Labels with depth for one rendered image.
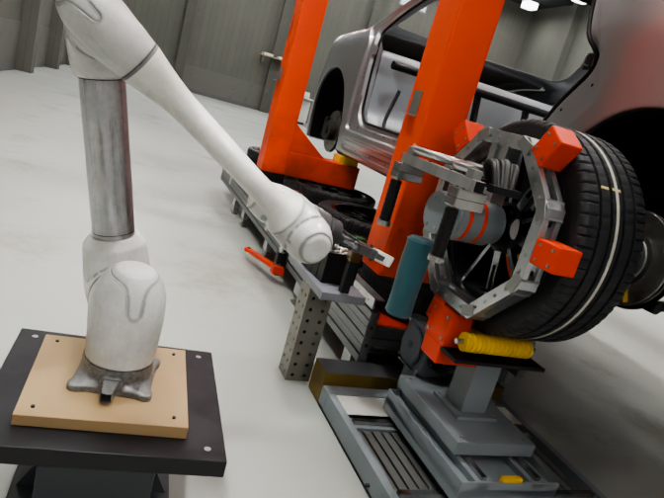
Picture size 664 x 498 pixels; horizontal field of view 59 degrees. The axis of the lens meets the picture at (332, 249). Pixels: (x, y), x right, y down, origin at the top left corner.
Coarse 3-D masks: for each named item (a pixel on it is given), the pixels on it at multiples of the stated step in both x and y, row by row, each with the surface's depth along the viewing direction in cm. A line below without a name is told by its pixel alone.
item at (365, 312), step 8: (248, 200) 434; (360, 280) 250; (360, 288) 244; (368, 288) 242; (368, 296) 236; (376, 296) 234; (352, 304) 248; (368, 304) 235; (360, 312) 240; (368, 312) 233; (376, 312) 232; (368, 320) 232
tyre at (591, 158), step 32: (512, 128) 180; (544, 128) 167; (576, 160) 155; (608, 160) 160; (576, 192) 152; (608, 192) 154; (640, 192) 160; (576, 224) 150; (608, 224) 152; (640, 224) 157; (448, 256) 201; (608, 256) 153; (640, 256) 157; (544, 288) 157; (576, 288) 155; (608, 288) 157; (512, 320) 166; (544, 320) 160; (576, 320) 164
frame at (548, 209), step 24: (480, 144) 181; (528, 144) 159; (528, 168) 158; (552, 192) 154; (552, 216) 150; (432, 240) 196; (528, 240) 154; (432, 264) 193; (528, 264) 153; (432, 288) 191; (456, 288) 187; (504, 288) 159; (528, 288) 155; (480, 312) 168
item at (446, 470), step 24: (384, 408) 210; (408, 408) 204; (408, 432) 194; (432, 432) 191; (432, 456) 180; (456, 456) 178; (480, 456) 186; (504, 456) 187; (528, 456) 192; (456, 480) 167; (480, 480) 169; (504, 480) 171; (528, 480) 177; (552, 480) 181
